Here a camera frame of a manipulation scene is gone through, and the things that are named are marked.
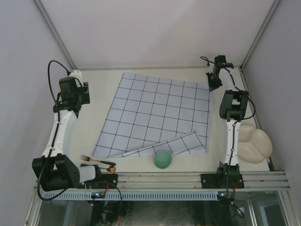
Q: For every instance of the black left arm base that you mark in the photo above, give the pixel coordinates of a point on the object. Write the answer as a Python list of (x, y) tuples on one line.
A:
[(110, 180)]

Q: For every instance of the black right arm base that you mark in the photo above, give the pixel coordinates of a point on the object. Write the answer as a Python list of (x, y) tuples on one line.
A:
[(213, 181)]

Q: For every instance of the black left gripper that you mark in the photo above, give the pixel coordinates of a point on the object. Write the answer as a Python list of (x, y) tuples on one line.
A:
[(83, 89)]

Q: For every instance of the gold spoon green handle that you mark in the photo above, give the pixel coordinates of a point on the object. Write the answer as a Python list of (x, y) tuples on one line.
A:
[(109, 170)]

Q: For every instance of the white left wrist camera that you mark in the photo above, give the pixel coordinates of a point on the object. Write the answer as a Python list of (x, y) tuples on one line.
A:
[(77, 74)]

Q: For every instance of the white black-grid tablecloth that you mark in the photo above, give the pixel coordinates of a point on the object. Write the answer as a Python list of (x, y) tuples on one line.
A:
[(150, 114)]

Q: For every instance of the gold fork green handle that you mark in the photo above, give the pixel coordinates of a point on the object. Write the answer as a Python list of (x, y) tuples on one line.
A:
[(89, 159)]

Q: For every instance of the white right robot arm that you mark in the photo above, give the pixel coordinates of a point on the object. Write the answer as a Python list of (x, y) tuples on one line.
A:
[(232, 109)]

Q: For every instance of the blue slotted cable duct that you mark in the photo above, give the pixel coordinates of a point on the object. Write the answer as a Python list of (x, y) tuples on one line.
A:
[(114, 195)]

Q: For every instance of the cream divided plate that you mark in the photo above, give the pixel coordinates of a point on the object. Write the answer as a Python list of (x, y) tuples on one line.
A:
[(254, 145)]

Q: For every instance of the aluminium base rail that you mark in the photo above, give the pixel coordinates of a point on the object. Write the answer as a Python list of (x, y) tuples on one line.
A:
[(253, 181)]

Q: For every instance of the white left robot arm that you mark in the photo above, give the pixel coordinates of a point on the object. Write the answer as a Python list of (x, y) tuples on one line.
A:
[(54, 169)]

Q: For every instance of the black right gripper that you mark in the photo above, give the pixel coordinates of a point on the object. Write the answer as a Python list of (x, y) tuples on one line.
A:
[(212, 86)]

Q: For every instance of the aluminium enclosure frame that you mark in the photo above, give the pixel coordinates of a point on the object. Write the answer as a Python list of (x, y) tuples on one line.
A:
[(166, 38)]

